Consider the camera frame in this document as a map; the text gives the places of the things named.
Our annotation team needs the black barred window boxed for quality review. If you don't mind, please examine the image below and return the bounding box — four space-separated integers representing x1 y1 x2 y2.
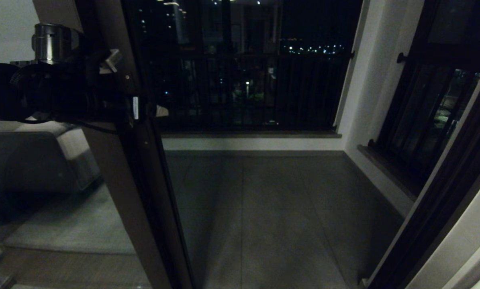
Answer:
368 0 480 194

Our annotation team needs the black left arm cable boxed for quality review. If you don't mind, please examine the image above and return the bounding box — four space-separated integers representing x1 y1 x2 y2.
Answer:
21 118 118 134

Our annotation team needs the stone window sill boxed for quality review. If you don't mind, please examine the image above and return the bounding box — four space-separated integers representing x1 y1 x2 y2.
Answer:
357 145 420 202

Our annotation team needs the brown framed sliding glass door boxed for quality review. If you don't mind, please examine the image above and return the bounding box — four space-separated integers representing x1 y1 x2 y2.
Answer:
77 0 196 289

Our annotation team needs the brown framed fixed glass panel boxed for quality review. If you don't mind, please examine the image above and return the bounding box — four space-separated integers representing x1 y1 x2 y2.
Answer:
0 0 172 289

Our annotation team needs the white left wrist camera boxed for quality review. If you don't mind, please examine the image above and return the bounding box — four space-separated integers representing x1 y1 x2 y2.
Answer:
99 48 123 75

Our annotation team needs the beige sofa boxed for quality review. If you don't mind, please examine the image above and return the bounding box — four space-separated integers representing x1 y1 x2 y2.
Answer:
0 120 102 194

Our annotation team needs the black balcony railing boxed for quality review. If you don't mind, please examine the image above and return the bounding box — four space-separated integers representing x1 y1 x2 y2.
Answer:
143 50 353 134

